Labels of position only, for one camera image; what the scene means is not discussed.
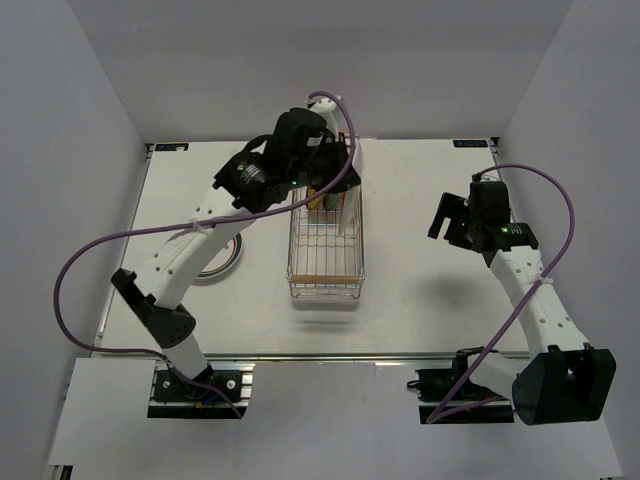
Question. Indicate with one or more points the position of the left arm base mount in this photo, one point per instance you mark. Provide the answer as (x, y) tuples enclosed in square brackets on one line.
[(170, 398)]

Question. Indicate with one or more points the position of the yellow patterned plate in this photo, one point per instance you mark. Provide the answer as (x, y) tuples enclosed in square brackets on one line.
[(318, 202)]

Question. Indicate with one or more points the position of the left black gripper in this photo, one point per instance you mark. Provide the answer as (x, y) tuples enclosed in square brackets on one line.
[(339, 152)]

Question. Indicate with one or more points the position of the white plate red lettering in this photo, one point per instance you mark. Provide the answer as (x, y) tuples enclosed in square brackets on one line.
[(220, 276)]

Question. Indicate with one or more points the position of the plain white plate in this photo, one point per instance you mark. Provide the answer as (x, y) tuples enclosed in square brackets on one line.
[(348, 214)]

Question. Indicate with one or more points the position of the white plate teal rim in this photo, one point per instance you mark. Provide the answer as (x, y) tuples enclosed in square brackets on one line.
[(224, 261)]

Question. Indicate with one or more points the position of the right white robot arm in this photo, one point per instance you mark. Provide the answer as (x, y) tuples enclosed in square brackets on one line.
[(567, 379)]

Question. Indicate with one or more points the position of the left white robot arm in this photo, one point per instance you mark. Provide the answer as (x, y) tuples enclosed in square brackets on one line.
[(305, 149)]

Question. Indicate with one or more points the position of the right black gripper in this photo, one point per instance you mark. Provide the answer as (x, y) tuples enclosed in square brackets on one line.
[(452, 207)]

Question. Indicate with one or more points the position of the metal wire dish rack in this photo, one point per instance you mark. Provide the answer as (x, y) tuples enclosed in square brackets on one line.
[(323, 266)]

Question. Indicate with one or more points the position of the blue table label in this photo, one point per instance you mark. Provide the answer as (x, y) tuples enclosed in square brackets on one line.
[(171, 147), (470, 143)]

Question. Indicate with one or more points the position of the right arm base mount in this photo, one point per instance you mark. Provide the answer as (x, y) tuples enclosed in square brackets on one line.
[(432, 385)]

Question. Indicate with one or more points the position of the right blue table label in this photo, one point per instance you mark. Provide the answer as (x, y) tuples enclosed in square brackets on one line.
[(470, 143)]

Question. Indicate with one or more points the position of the left blue table label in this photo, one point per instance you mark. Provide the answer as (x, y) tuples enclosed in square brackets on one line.
[(171, 147)]

